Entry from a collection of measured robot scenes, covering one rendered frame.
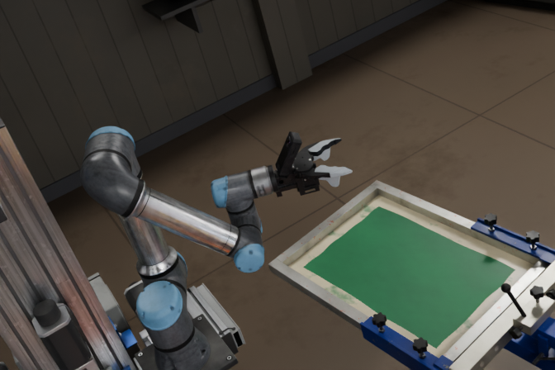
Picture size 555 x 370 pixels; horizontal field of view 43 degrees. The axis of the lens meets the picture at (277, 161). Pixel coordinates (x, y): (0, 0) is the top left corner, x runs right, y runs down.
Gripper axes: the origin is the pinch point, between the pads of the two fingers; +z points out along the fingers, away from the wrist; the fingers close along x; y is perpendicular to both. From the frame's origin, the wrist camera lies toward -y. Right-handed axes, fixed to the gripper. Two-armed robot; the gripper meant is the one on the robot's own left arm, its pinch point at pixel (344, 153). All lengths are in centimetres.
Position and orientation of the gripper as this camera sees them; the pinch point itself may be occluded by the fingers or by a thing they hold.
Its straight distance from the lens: 179.5
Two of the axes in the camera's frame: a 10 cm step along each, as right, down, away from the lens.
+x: 1.5, 6.4, -7.6
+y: 2.2, 7.3, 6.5
